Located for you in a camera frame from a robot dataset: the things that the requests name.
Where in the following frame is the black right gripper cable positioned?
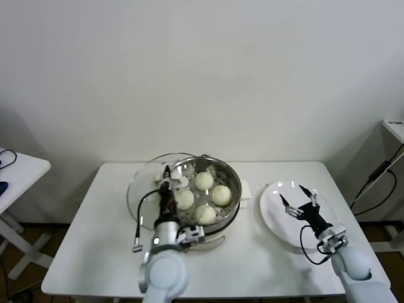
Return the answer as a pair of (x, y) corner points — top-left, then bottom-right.
(299, 224), (332, 265)

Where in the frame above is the round glass lid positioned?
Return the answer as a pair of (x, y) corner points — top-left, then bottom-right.
(126, 153), (209, 231)

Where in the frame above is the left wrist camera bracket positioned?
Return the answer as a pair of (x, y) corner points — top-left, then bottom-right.
(179, 224), (206, 246)

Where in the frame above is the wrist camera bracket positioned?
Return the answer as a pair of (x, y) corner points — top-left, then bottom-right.
(179, 224), (206, 246)
(316, 223), (350, 253)

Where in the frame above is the stainless steel steamer basket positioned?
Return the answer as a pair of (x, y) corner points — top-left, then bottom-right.
(148, 157), (253, 234)

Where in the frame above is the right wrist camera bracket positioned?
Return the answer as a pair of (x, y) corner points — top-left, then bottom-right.
(316, 223), (350, 253)

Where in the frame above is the black cable on side table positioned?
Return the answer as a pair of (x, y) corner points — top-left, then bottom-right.
(0, 150), (17, 171)

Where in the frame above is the white side table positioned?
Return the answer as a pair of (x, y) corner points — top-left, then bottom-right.
(0, 147), (53, 282)

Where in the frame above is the white round plate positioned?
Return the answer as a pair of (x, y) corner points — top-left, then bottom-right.
(259, 180), (337, 256)

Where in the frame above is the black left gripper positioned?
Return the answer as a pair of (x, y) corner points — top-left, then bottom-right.
(157, 165), (179, 222)

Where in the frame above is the white steamed baozi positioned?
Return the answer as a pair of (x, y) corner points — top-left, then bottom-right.
(174, 189), (194, 211)
(194, 172), (214, 191)
(211, 185), (234, 206)
(194, 204), (217, 225)

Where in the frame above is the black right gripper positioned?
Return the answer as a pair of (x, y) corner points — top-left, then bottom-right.
(279, 185), (334, 234)

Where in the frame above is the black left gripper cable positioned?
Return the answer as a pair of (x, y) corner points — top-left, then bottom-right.
(131, 189), (162, 253)

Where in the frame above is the black power adapter cable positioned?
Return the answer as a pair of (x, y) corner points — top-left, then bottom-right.
(348, 143), (404, 217)

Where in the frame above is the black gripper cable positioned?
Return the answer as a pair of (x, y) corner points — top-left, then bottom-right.
(131, 189), (162, 253)
(299, 224), (332, 265)

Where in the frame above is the white electric cooker pot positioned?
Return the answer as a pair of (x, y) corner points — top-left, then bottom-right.
(176, 201), (250, 253)

